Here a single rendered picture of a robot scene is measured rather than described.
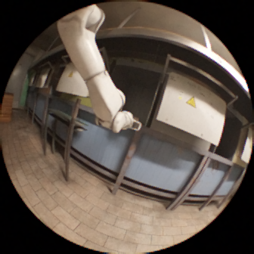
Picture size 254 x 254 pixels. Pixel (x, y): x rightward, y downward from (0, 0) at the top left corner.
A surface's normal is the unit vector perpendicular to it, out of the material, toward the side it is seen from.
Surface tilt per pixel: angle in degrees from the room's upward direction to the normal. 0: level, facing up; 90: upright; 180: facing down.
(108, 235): 0
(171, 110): 90
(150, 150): 90
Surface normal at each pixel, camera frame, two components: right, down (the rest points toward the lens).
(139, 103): -0.22, 0.04
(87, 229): 0.33, -0.94
